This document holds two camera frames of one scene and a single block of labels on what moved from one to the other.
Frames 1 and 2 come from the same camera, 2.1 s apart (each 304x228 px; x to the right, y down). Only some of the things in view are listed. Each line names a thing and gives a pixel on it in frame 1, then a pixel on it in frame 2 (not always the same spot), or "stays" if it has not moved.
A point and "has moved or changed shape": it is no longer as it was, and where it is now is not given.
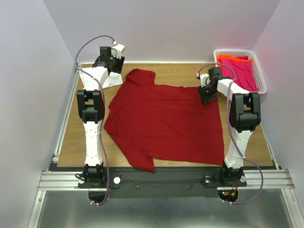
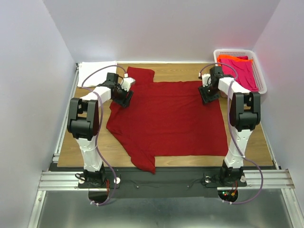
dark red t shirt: x=170 y=124 has moved or changed shape
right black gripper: x=205 y=98 stays
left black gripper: x=119 y=62 → x=124 y=102
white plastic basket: x=258 y=70 stays
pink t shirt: x=245 y=73 stays
